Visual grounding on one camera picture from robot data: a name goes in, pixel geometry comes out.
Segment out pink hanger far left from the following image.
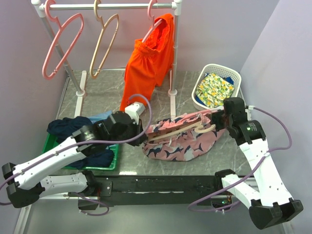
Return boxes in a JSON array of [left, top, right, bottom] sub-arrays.
[[41, 0, 85, 80]]

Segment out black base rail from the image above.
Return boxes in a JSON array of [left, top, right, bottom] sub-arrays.
[[43, 174, 244, 212]]

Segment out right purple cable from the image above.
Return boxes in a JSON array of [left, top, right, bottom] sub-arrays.
[[187, 106, 293, 213]]

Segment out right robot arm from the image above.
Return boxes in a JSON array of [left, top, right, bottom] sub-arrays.
[[211, 97, 304, 230]]

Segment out navy blue garment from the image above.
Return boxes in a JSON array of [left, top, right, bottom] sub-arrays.
[[47, 117, 115, 170]]

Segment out beige hanger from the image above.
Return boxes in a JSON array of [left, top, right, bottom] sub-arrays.
[[148, 120, 216, 141], [89, 0, 120, 79]]

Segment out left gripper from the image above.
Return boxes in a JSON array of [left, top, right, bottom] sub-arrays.
[[108, 116, 148, 146]]

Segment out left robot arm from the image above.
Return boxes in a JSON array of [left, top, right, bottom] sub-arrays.
[[1, 112, 147, 208]]

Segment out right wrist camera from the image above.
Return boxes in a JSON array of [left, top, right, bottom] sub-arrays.
[[245, 105, 256, 110]]

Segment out green plastic tray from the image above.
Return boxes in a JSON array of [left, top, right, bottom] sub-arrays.
[[42, 134, 119, 171]]

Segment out light blue shorts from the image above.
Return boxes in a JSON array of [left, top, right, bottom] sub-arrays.
[[89, 111, 117, 149]]

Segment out lemon print cloth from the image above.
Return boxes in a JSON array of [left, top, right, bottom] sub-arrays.
[[195, 73, 235, 108]]

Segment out white clothes rack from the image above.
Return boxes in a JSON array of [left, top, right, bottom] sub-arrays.
[[31, 0, 182, 117]]

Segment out blue cloth in basket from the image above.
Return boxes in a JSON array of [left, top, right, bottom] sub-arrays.
[[204, 73, 234, 85]]

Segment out pink hanger holding shorts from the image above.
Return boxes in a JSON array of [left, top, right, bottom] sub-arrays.
[[142, 0, 162, 43]]

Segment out orange shorts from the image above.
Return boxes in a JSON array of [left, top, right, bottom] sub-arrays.
[[120, 14, 174, 111]]

